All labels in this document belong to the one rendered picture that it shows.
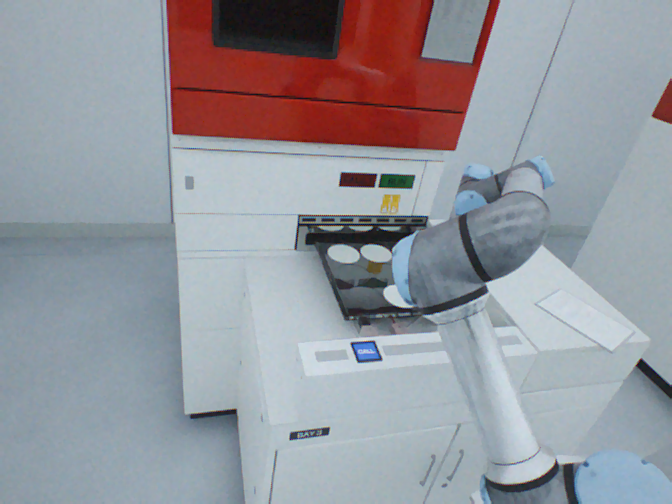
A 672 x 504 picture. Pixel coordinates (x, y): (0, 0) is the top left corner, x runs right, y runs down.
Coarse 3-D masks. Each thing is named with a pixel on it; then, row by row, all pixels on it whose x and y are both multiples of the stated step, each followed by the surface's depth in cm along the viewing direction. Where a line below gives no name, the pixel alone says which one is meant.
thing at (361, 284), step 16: (336, 272) 129; (352, 272) 130; (368, 272) 132; (384, 272) 133; (352, 288) 124; (368, 288) 125; (384, 288) 126; (352, 304) 118; (368, 304) 119; (384, 304) 120
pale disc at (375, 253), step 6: (366, 246) 144; (372, 246) 145; (378, 246) 145; (366, 252) 141; (372, 252) 141; (378, 252) 142; (384, 252) 142; (390, 252) 143; (372, 258) 138; (378, 258) 139; (384, 258) 139; (390, 258) 140
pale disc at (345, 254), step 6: (336, 246) 141; (342, 246) 142; (348, 246) 142; (330, 252) 138; (336, 252) 138; (342, 252) 139; (348, 252) 139; (354, 252) 140; (336, 258) 135; (342, 258) 136; (348, 258) 136; (354, 258) 137
